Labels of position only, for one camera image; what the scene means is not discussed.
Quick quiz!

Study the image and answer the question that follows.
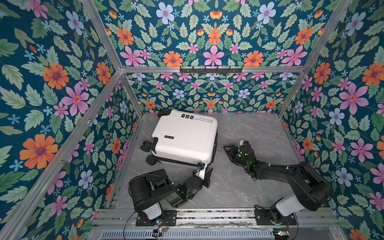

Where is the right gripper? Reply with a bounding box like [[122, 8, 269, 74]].
[[223, 145, 249, 171]]

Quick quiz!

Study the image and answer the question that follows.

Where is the white black suitcase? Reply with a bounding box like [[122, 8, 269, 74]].
[[140, 109, 218, 167]]

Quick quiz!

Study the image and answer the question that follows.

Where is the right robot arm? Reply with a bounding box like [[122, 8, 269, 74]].
[[224, 141, 334, 225]]

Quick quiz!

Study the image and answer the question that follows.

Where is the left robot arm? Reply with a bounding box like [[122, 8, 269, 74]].
[[129, 168, 213, 226]]

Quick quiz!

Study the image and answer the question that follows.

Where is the metal hook bar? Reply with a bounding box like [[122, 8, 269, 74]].
[[179, 66, 243, 75]]

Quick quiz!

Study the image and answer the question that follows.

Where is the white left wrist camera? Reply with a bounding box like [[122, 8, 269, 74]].
[[195, 162, 207, 180]]

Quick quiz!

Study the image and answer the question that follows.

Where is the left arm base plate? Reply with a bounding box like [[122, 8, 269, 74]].
[[136, 210, 178, 227]]

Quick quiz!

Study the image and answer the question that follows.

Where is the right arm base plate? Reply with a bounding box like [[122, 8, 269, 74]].
[[255, 208, 298, 226]]

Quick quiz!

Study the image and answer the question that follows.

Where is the aluminium mounting rail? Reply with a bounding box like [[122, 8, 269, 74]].
[[93, 208, 341, 229]]

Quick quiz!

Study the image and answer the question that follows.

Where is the white perforated cable tray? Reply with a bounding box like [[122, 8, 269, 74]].
[[101, 229, 275, 240]]

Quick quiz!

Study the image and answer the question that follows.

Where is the aluminium frame cage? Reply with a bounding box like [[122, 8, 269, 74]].
[[0, 0, 353, 240]]

